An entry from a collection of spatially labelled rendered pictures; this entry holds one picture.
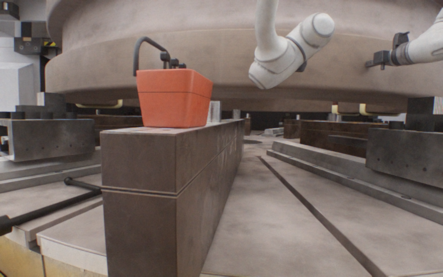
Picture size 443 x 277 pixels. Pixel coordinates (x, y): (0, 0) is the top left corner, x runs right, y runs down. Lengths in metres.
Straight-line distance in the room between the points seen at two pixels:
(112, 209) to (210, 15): 1.11
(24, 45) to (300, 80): 4.35
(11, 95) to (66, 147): 3.10
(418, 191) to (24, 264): 1.70
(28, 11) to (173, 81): 3.57
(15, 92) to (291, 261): 4.38
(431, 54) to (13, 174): 1.94
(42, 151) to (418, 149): 1.85
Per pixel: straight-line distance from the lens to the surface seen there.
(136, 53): 0.55
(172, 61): 0.60
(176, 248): 0.42
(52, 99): 1.66
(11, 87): 4.60
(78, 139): 1.60
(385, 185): 1.45
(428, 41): 1.04
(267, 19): 0.66
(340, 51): 1.22
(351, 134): 2.56
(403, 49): 1.11
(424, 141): 1.22
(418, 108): 1.39
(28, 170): 1.61
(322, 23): 0.74
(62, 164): 1.67
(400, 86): 1.44
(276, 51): 0.69
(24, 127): 1.49
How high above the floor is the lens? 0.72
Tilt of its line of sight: 6 degrees down
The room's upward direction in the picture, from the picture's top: 1 degrees clockwise
